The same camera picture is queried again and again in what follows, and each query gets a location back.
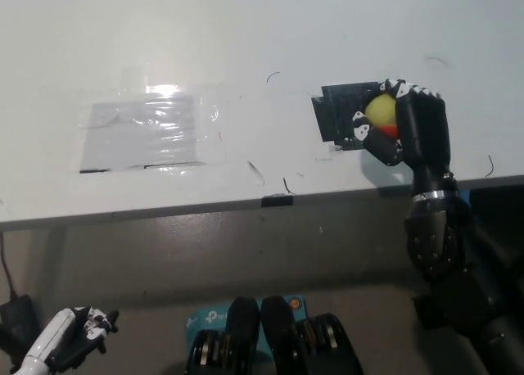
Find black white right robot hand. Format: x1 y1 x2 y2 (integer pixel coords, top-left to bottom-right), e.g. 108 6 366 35
351 78 458 199

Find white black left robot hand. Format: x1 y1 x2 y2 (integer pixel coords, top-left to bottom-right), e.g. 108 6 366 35
11 306 120 375

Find yellow orange small tennis ball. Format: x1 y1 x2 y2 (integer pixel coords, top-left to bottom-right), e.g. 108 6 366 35
364 95 400 141

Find black power adapter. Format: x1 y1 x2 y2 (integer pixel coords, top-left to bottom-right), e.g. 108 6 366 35
0 295 40 351

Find black tape patch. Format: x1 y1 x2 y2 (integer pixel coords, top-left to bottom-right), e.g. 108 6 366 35
310 81 384 151

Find small black tape strip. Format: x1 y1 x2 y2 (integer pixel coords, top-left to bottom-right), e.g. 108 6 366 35
260 193 295 208

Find clear plastic sheet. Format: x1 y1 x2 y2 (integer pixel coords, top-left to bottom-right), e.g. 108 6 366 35
79 95 207 174

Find clear plastic film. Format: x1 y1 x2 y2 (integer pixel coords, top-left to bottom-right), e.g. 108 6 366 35
75 66 228 175

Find black power cable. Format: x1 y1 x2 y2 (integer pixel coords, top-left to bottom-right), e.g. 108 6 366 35
0 232 17 300

